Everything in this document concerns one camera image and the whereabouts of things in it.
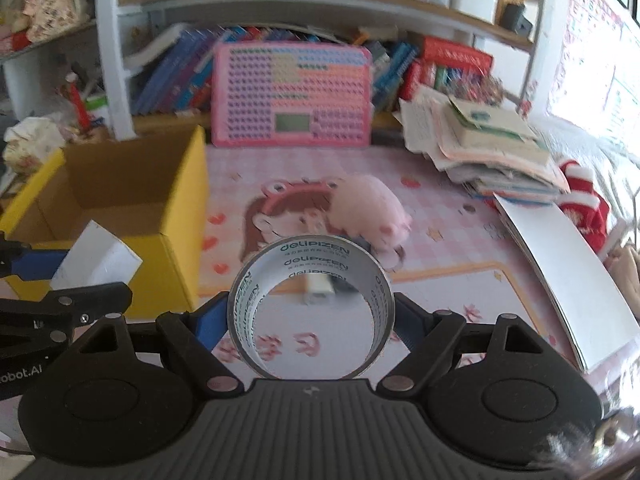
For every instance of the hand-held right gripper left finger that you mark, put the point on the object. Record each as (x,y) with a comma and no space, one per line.
(210,322)

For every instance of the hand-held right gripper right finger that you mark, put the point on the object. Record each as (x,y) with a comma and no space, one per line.
(409,322)

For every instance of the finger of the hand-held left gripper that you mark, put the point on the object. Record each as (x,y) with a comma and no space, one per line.
(100,297)
(35,265)

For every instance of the yellow cardboard box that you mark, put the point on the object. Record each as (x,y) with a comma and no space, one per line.
(177,240)

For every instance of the small white block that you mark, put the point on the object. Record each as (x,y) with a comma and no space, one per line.
(319,289)

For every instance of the clear tape roll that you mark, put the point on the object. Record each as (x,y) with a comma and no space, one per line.
(310,255)

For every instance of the pink plush toy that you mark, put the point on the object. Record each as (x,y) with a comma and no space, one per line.
(367,202)

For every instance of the white green container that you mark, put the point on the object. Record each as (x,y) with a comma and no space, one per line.
(97,112)

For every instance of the pink printed desk mat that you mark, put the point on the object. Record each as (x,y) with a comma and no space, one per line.
(450,265)

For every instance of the floral tissue pack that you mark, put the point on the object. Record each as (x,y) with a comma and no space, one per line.
(27,145)

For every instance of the white book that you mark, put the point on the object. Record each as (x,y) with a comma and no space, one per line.
(565,280)

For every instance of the red marker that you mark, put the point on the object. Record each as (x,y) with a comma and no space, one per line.
(79,102)

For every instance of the stack of papers and books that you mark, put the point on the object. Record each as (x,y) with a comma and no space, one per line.
(492,150)

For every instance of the red white striped plush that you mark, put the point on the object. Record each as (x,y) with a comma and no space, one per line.
(582,200)

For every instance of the row of blue books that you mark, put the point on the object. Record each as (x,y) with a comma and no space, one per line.
(175,75)

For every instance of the pink keyboard learning toy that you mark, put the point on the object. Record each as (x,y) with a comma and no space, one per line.
(290,90)

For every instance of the row of books beside dictionary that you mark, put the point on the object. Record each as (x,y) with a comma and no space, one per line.
(392,72)

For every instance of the floral rabbit doll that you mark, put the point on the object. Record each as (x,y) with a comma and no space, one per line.
(57,2)

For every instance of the red dictionary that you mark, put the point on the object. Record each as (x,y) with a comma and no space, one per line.
(457,55)

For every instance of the small black box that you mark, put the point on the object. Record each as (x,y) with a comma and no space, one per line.
(515,17)

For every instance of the white shelf frame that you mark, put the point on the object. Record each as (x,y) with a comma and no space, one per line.
(112,50)

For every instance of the wall poster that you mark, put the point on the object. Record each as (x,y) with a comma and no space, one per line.
(595,65)

